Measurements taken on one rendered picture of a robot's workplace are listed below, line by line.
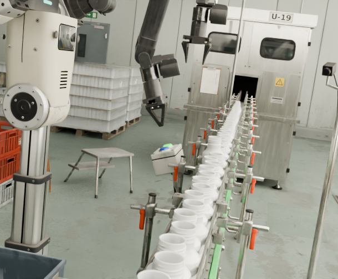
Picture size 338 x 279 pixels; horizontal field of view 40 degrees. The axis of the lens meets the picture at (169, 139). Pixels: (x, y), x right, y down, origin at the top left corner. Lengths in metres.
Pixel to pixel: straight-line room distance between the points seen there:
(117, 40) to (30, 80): 10.09
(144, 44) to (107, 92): 6.10
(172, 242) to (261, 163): 5.12
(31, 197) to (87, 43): 10.23
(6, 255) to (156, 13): 0.79
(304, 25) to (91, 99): 3.63
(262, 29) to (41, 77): 4.32
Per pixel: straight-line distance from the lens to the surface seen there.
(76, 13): 1.84
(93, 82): 7.59
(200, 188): 0.87
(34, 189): 1.68
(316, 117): 11.29
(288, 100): 5.65
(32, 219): 1.72
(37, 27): 1.55
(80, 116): 7.69
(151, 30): 1.43
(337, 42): 11.31
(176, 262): 0.58
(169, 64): 1.49
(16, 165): 4.33
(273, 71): 5.63
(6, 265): 1.10
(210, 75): 5.64
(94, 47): 11.75
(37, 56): 1.55
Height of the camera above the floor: 1.39
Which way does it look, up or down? 10 degrees down
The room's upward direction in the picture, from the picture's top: 7 degrees clockwise
